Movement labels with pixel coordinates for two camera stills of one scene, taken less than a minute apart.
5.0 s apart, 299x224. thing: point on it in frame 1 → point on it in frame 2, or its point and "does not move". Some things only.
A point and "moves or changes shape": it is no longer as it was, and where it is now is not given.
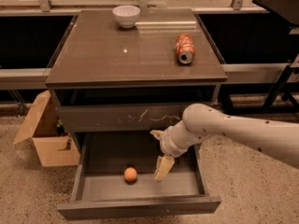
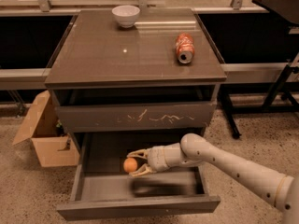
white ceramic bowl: x=127 y=16 does not move
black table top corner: x=286 y=6 does not move
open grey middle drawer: x=115 y=177 does not move
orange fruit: x=130 y=174 moves or changes shape
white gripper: x=167 y=144 → x=156 y=159
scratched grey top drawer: x=120 y=119 does not move
